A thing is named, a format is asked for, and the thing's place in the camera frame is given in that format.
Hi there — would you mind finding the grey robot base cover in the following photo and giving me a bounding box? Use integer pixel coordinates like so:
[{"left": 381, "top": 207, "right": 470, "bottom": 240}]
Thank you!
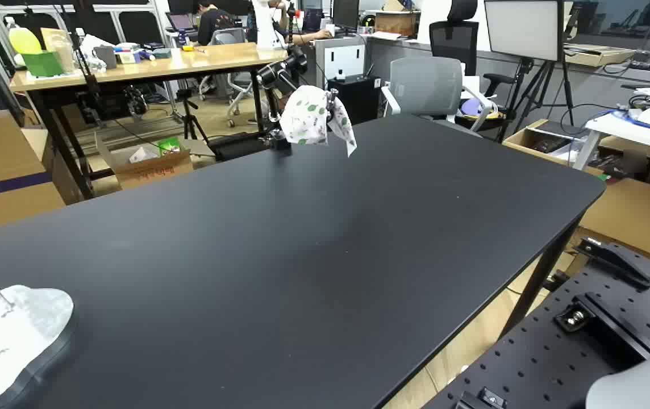
[{"left": 581, "top": 336, "right": 650, "bottom": 409}]

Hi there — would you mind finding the black articulated rack stand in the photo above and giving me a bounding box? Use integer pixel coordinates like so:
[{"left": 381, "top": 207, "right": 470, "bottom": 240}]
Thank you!
[{"left": 255, "top": 60, "right": 297, "bottom": 157}]

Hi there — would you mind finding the grey computer cabinet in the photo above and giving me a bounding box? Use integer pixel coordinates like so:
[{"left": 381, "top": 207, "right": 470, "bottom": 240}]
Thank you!
[{"left": 311, "top": 35, "right": 371, "bottom": 90}]

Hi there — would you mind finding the grey office chair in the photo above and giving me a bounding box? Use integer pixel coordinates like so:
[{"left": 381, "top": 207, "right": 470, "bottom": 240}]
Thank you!
[{"left": 379, "top": 55, "right": 498, "bottom": 124}]

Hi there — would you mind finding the small open cardboard box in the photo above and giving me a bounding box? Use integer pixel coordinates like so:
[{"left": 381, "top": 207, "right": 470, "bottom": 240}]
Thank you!
[{"left": 109, "top": 143, "right": 195, "bottom": 190}]

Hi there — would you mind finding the long wooden table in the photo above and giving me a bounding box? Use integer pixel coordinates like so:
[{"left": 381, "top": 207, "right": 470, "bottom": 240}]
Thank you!
[{"left": 10, "top": 40, "right": 290, "bottom": 200}]

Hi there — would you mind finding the black office chair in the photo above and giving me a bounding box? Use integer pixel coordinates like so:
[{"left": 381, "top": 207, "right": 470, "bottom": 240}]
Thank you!
[{"left": 428, "top": 0, "right": 482, "bottom": 77}]

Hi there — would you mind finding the seated person dark shirt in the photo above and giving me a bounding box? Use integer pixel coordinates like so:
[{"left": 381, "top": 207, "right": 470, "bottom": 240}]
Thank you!
[{"left": 193, "top": 0, "right": 257, "bottom": 47}]

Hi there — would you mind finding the open box with keyboard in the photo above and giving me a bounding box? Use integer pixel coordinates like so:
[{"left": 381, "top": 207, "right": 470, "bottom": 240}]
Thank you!
[{"left": 501, "top": 116, "right": 606, "bottom": 173}]

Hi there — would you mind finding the white panel on tripod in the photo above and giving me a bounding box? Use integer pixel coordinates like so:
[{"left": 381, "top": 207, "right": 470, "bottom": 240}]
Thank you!
[{"left": 482, "top": 0, "right": 580, "bottom": 141}]

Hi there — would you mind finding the black perforated breadboard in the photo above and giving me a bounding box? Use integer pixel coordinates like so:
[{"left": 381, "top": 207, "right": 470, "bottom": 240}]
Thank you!
[{"left": 422, "top": 236, "right": 650, "bottom": 409}]

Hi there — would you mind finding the flat cardboard sheet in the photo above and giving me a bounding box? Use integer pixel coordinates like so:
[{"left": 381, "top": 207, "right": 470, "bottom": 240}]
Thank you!
[{"left": 577, "top": 174, "right": 650, "bottom": 258}]

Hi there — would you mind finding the green box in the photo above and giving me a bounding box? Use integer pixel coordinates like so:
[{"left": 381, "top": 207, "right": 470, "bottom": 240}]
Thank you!
[{"left": 23, "top": 49, "right": 69, "bottom": 79}]

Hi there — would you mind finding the white side table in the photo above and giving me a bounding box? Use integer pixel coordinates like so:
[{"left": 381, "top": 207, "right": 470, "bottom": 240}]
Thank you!
[{"left": 584, "top": 109, "right": 650, "bottom": 165}]

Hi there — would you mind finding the yellow round object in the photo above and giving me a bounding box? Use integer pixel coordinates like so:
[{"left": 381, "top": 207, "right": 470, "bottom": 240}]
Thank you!
[{"left": 4, "top": 24, "right": 45, "bottom": 56}]

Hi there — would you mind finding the small black camera tripod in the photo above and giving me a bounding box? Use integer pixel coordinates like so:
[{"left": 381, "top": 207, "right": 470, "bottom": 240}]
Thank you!
[{"left": 174, "top": 84, "right": 212, "bottom": 148}]

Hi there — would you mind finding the black mount with bolts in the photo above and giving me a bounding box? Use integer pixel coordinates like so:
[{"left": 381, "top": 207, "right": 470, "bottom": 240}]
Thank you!
[{"left": 552, "top": 297, "right": 602, "bottom": 336}]

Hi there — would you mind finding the black clamp bracket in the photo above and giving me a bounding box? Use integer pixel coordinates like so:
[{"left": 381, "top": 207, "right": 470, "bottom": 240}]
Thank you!
[{"left": 576, "top": 233, "right": 650, "bottom": 292}]

